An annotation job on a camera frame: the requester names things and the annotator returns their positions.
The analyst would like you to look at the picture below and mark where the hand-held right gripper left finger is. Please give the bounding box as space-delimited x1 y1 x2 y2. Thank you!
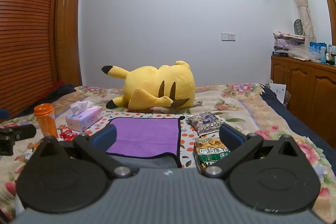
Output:
31 124 135 179

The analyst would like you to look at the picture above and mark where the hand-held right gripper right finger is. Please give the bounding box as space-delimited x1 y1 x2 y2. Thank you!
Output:
204 123 305 179

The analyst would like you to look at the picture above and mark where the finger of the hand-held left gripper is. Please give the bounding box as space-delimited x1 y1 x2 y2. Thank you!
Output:
0 124 37 157

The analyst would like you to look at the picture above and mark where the purple towel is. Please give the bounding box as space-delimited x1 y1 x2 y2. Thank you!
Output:
105 116 185 159

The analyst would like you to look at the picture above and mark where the green snack packet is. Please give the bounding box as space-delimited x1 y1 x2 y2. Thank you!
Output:
193 137 231 173

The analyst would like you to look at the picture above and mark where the pink tissue box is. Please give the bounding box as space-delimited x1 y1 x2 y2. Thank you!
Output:
64 100 103 132

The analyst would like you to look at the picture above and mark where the purple snack packet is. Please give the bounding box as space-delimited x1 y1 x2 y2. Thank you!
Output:
186 112 226 137

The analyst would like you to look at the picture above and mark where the orange plastic bottle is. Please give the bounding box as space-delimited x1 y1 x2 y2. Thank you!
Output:
34 103 59 139

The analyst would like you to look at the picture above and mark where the red candy wrapper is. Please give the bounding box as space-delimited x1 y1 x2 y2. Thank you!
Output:
59 128 77 141

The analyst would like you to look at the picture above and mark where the polka dot cloth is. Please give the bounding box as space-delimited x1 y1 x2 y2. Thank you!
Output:
87 110 202 169

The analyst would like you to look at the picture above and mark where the floral bed sheet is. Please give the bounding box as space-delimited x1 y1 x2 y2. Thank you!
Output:
0 82 336 222

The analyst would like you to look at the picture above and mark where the dark cloth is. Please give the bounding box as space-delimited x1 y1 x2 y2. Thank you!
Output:
16 80 78 117

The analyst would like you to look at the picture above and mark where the cardboard box with papers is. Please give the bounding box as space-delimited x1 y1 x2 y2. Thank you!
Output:
266 79 291 109

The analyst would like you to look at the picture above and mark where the dark blue bed cover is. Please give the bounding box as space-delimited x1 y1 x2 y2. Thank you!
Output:
260 84 336 151

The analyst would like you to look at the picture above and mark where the yellow plush toy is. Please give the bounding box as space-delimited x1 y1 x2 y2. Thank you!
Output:
101 60 196 110

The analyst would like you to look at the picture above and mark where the wooden cabinet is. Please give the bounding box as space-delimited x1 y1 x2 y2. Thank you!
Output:
270 55 336 144

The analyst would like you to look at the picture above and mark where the wooden louvered wardrobe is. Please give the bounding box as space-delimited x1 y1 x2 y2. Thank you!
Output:
0 0 67 119

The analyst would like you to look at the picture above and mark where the stack of boxes and bags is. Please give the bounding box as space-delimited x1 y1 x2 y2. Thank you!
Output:
272 32 311 59

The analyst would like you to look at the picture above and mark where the wooden door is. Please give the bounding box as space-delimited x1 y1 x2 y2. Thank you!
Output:
54 0 83 86

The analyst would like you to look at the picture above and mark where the blue printed box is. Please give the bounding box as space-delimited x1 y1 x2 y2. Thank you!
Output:
309 41 327 62

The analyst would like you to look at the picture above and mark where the group of small bottles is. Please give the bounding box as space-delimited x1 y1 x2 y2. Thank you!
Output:
320 44 336 65

